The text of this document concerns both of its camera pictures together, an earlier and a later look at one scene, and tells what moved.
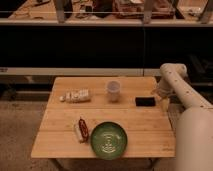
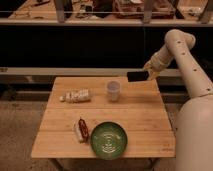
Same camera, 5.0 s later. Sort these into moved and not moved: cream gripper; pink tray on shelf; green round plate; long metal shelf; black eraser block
Moved: black eraser block; cream gripper
Not moved: pink tray on shelf; long metal shelf; green round plate
